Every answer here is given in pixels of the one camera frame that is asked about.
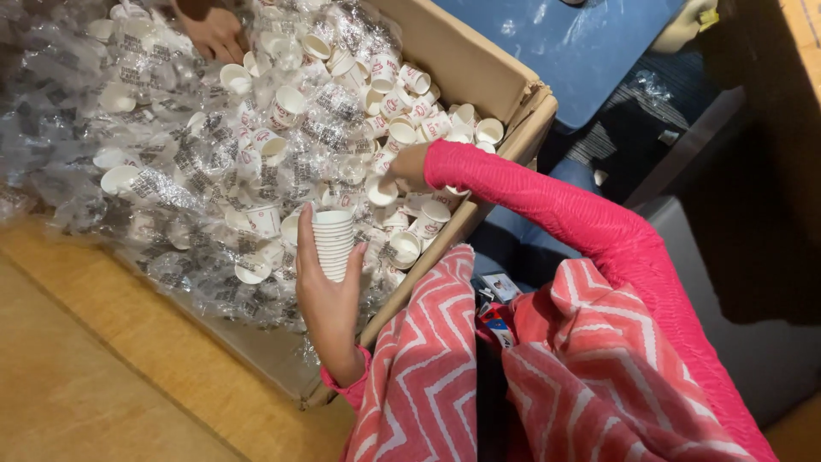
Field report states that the person's right hand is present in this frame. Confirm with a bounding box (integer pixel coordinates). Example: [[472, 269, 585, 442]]
[[378, 142, 432, 195]]

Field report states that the blue table top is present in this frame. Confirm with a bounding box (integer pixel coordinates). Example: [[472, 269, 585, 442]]
[[431, 0, 688, 133]]

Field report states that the heap of clear plastic wrappers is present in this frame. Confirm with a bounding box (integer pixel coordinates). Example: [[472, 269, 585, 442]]
[[0, 0, 453, 338]]

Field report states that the single white paper cup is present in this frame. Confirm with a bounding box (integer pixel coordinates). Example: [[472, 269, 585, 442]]
[[365, 175, 400, 208]]

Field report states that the dark striped rug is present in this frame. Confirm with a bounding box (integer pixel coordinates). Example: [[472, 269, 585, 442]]
[[539, 50, 729, 203]]

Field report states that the person's left hand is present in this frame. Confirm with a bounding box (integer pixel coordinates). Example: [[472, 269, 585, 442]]
[[295, 202, 369, 387]]

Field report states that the stack of nested paper cups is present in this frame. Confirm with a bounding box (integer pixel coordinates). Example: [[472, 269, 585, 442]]
[[311, 209, 356, 284]]

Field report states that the large cardboard box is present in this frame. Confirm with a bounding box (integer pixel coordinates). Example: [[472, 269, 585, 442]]
[[106, 0, 559, 411]]

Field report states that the beige bag with yellow tag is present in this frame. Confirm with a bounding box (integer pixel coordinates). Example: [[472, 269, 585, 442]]
[[648, 0, 721, 56]]

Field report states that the grey padded seat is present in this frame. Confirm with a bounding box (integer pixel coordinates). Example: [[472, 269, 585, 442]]
[[632, 195, 821, 429]]

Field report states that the white id card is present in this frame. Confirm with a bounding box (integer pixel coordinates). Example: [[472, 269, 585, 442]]
[[478, 272, 522, 304]]

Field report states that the heap of loose paper cups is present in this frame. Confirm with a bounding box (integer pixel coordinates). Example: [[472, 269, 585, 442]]
[[86, 0, 508, 286]]

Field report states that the person's blue jeans leg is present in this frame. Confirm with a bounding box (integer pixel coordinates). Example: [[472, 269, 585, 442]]
[[467, 158, 605, 293]]

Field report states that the pink zigzag scarf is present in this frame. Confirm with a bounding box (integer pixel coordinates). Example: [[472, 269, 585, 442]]
[[340, 244, 761, 462]]

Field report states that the crumpled clear plastic wrap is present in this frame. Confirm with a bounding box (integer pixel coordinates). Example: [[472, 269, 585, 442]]
[[632, 69, 674, 107]]

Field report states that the dark wooden furniture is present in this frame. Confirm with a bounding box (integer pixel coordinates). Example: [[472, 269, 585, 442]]
[[673, 0, 821, 327]]

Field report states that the colourful lanyard card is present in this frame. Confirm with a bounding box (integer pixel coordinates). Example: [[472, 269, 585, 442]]
[[477, 302, 518, 351]]

